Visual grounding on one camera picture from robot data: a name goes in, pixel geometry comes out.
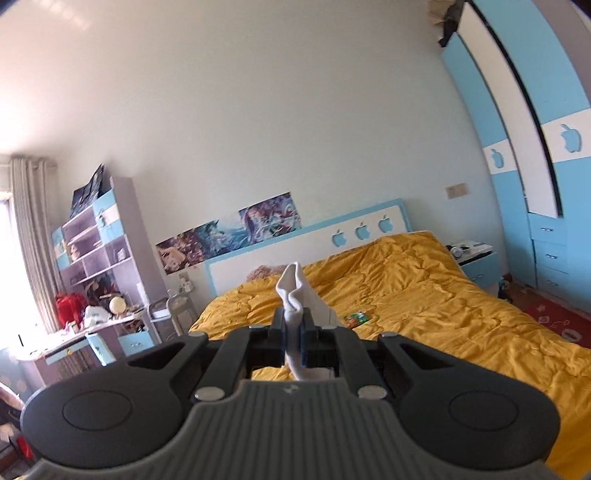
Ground light blue chair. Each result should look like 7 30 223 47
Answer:
85 332 118 368

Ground white sock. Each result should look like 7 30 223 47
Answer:
275 261 345 382

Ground blue and white nightstand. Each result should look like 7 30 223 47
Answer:
455 239 503 288

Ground grey metal chair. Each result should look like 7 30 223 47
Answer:
165 294 198 337

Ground white and blue headboard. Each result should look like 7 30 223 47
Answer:
204 198 415 298

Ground red patterned rug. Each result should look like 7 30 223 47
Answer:
522 291 591 352

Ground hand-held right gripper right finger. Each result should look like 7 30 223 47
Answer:
298 309 456 400

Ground pink fluffy pillow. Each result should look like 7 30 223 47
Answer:
246 264 288 283

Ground dark object on wardrobe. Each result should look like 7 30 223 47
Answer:
427 0 468 48

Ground red bag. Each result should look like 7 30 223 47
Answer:
54 292 88 329

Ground beige curtain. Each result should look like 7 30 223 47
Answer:
8 157 63 333

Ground dark boxes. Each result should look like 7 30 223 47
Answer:
69 163 112 219

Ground wall poster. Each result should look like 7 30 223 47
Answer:
238 190 304 244
156 217 246 277

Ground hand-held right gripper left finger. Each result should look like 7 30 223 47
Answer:
127 307 289 401

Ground blue and white wardrobe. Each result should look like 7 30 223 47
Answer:
438 0 591 303

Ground yellow quilt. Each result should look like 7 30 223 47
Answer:
188 230 591 480

